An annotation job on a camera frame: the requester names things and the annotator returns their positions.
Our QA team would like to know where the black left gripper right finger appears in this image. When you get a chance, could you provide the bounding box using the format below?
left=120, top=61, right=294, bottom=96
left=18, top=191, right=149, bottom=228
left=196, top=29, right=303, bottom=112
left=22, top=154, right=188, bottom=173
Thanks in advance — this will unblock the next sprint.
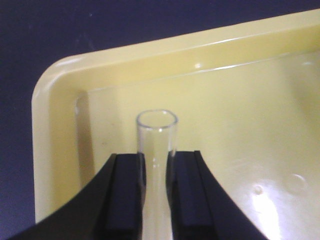
left=166, top=150, right=266, bottom=240

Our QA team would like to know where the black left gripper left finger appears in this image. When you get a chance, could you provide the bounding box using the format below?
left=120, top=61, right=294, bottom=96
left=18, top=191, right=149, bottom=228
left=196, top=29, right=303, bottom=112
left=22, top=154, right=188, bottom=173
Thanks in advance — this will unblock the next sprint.
left=12, top=153, right=144, bottom=240

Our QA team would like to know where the short clear test tube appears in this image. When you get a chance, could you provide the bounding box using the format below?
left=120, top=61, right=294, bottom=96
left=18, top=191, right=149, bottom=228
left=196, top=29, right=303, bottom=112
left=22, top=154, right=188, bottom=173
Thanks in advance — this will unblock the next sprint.
left=136, top=109, right=179, bottom=240

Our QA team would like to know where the yellow plastic tray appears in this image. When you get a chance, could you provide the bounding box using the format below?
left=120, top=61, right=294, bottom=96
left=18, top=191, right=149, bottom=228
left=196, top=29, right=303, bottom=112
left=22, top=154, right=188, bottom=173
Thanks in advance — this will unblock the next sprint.
left=32, top=9, right=320, bottom=240

